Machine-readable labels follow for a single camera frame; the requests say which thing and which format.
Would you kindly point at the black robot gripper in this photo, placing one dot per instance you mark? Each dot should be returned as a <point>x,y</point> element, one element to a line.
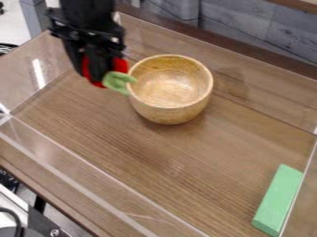
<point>84,25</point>

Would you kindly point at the black device bottom left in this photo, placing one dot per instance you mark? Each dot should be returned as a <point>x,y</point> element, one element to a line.
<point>18,231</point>

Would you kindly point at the green rectangular block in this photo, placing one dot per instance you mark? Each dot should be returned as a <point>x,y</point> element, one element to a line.
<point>275,203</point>

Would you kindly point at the light wooden bowl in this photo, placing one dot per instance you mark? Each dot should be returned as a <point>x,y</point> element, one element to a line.
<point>171,92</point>

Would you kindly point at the red plush strawberry green leaves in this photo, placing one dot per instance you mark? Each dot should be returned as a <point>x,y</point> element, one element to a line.
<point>115,80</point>

